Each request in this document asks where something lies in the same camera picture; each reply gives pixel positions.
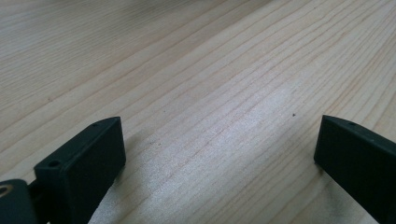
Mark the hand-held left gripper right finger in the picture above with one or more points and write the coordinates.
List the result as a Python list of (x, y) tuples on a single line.
[(358, 158)]

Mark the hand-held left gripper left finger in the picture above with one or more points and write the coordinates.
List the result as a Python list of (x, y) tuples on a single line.
[(84, 168)]

